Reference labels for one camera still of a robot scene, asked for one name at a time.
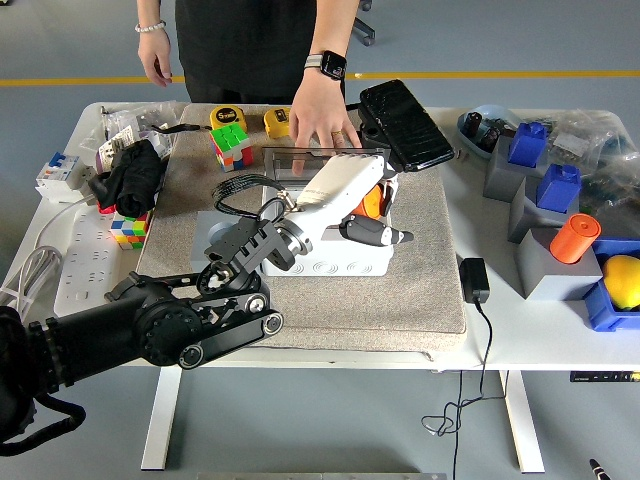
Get black cloth bundle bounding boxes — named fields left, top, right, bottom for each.
left=97, top=138, right=166, bottom=219

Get white cables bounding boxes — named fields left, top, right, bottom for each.
left=0, top=198, right=96, bottom=329

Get square yellow tape measure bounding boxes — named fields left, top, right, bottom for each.
left=263, top=106, right=294, bottom=140

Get black wrist watch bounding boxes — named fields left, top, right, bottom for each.
left=304, top=49, right=348, bottom=81

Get orange cylinder battery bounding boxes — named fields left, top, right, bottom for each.
left=549, top=213, right=601, bottom=265
left=360, top=183, right=386, bottom=220

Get light blue bowl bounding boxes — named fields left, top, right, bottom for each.
left=457, top=103, right=524, bottom=161

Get white table leg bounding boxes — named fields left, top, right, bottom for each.
left=497, top=369, right=546, bottom=475
left=140, top=367, right=184, bottom=472

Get blue plastic bin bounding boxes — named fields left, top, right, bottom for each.
left=582, top=238, right=640, bottom=332

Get black adapter cord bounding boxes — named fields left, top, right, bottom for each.
left=420, top=299, right=509, bottom=480

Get yellow lemon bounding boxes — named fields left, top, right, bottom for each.
left=602, top=254, right=640, bottom=311

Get grey junction box with lid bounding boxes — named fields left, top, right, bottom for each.
left=257, top=144, right=395, bottom=278

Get round yellow tape measure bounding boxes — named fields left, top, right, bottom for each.
left=208, top=104, right=248, bottom=134

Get colourful puzzle cube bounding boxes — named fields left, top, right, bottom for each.
left=208, top=123, right=254, bottom=173
left=108, top=208, right=153, bottom=251

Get black table control panel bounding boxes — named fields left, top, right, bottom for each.
left=569, top=371, right=640, bottom=384

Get person's right hand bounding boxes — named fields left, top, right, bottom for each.
left=137, top=32, right=174, bottom=89

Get person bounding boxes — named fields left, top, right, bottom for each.
left=174, top=0, right=349, bottom=107

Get white power strip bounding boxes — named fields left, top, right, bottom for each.
left=53, top=205, right=151, bottom=317

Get black foot pedal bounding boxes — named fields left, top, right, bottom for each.
left=357, top=78, right=456, bottom=174

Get black power adapter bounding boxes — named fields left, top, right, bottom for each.
left=458, top=256, right=492, bottom=305

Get grey block holder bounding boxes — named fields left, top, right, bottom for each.
left=514, top=227, right=605, bottom=301
left=507, top=175, right=584, bottom=245
left=482, top=135, right=549, bottom=204

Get white purple labelled packet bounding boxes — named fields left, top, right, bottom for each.
left=94, top=127, right=139, bottom=174

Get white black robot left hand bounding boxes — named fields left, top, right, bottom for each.
left=288, top=152, right=416, bottom=249

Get clear bags of parts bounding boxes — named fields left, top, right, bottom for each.
left=542, top=108, right=640, bottom=226

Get grey block with round hole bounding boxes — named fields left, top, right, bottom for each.
left=191, top=209, right=239, bottom=275

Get grey-brown mat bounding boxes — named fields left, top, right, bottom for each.
left=134, top=102, right=470, bottom=354

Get white blue circuit breaker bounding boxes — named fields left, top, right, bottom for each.
left=34, top=151, right=84, bottom=204

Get blue plastic block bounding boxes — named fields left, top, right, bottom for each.
left=535, top=163, right=584, bottom=215
left=507, top=121, right=550, bottom=168

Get black plug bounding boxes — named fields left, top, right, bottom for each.
left=87, top=172, right=114, bottom=204

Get person's left hand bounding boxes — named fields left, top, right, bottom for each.
left=288, top=72, right=364, bottom=176

